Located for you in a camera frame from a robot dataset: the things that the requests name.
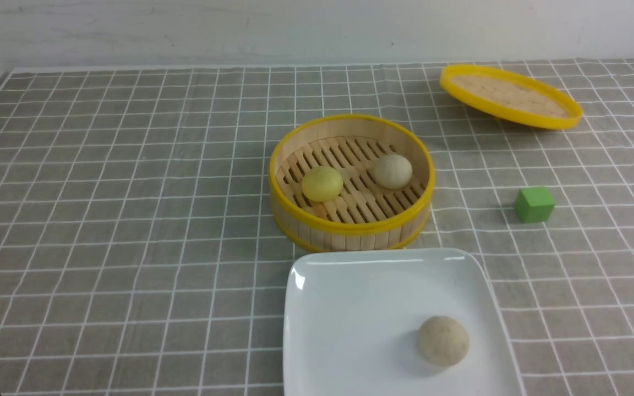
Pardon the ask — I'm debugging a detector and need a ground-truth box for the yellow steamed bun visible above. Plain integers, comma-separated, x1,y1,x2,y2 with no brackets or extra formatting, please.
301,166,344,202

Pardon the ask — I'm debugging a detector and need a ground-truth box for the white pleated steamed bun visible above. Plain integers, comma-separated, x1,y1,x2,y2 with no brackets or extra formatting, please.
373,155,413,190

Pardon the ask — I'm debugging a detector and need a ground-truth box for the white square plate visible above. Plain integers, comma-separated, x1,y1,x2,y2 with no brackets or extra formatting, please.
282,248,525,395

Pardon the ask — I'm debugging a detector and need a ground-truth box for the beige steamed bun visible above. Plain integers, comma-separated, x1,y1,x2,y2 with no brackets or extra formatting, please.
416,316,470,367

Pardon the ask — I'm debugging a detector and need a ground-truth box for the yellow rimmed bamboo steamer basket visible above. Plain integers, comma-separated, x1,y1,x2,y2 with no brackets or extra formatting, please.
267,114,435,251

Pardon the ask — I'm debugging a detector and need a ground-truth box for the grey checked tablecloth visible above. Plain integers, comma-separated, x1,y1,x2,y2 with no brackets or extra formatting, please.
0,59,634,395

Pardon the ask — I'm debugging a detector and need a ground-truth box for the yellow rimmed bamboo steamer lid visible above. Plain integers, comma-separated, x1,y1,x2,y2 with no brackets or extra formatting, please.
440,64,583,130

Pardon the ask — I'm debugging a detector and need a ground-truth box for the green cube block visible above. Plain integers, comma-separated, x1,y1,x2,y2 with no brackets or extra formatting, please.
513,186,556,223

